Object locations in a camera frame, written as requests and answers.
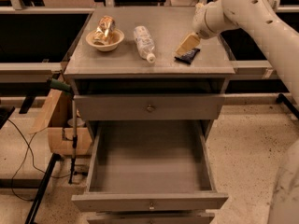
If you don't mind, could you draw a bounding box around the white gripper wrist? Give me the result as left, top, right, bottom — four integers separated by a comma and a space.
176, 2, 226, 55

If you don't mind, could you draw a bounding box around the clear plastic water bottle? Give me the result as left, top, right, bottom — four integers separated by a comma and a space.
134, 26, 156, 63

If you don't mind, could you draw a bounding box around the closed top drawer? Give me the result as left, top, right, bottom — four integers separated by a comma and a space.
75, 94, 225, 120

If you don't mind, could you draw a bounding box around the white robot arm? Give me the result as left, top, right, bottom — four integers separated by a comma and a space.
177, 0, 299, 224

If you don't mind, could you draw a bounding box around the open middle drawer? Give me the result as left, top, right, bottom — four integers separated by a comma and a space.
72, 120, 228, 212

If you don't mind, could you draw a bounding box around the black floor cable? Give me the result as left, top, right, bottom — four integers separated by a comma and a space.
7, 119, 72, 202

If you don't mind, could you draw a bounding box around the grey drawer cabinet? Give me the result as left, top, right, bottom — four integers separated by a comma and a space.
65, 7, 234, 224

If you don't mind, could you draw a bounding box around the green handled grabber pole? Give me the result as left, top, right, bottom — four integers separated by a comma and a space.
47, 77, 80, 185

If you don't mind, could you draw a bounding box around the bottom drawer front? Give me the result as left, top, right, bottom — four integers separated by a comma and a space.
87, 212, 215, 224

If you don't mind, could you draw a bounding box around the crumpled golden snack bag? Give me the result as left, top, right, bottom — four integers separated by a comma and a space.
93, 16, 115, 45

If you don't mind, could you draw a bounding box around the beige bowl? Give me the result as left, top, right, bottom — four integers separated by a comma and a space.
86, 29, 124, 52

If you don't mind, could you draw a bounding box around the black stand leg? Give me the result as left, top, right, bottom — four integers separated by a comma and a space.
24, 153, 61, 224

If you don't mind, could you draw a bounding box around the cardboard box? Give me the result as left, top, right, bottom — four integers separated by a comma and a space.
30, 88, 93, 156

